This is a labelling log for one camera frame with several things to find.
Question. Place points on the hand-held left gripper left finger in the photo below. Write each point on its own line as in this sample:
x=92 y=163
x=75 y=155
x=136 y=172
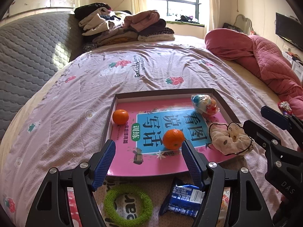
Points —
x=104 y=165

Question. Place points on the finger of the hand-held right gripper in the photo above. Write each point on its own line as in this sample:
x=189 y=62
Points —
x=260 y=134
x=275 y=117

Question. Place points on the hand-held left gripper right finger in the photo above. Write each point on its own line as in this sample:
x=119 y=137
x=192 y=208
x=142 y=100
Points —
x=193 y=165

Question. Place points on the orange mandarin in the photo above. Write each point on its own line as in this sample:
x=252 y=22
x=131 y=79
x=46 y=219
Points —
x=173 y=139
x=120 y=117

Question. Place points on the blue snack packet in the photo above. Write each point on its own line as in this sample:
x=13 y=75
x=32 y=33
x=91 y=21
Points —
x=182 y=198

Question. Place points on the cream scrunchie with black trim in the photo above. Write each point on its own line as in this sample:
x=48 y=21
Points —
x=224 y=141

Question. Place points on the blue red toy egg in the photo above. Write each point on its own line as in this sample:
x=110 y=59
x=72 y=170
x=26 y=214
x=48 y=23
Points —
x=203 y=104

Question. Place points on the grey cardboard box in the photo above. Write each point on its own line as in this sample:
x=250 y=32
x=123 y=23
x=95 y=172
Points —
x=163 y=92

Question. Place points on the pink book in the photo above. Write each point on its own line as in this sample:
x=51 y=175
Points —
x=127 y=151

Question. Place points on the beige bed sheet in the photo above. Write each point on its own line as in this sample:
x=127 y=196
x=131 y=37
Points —
x=251 y=78

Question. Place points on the white drawer cabinet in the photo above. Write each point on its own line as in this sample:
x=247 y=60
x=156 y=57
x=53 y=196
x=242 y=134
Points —
x=296 y=66

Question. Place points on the pink quilt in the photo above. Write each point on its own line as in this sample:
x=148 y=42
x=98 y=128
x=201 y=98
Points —
x=260 y=56

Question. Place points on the black television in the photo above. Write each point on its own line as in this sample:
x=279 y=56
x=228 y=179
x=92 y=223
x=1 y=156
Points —
x=290 y=30

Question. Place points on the white framed mirror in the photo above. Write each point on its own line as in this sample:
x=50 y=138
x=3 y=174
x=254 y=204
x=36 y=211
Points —
x=243 y=22

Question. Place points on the black bag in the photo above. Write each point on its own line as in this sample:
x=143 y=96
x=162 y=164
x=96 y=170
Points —
x=229 y=26

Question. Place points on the tan folded blanket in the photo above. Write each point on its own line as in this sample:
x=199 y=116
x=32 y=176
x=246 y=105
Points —
x=116 y=40

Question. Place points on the green windowsill cushion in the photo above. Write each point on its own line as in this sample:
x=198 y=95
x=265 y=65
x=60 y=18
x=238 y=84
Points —
x=184 y=24

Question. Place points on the dark clothes on windowsill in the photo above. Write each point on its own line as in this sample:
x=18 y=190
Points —
x=187 y=19

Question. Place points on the cream folded towel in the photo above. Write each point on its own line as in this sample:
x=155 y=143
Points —
x=156 y=37

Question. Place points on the pile of folded clothes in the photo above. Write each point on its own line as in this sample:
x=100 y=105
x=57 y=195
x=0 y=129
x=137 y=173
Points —
x=94 y=23

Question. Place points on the dark folded garment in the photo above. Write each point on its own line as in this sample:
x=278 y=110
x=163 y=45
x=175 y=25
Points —
x=156 y=27

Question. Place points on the pink garment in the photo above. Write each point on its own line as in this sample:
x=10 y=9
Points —
x=144 y=20

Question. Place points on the black garment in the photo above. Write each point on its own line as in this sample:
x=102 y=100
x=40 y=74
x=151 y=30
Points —
x=90 y=8

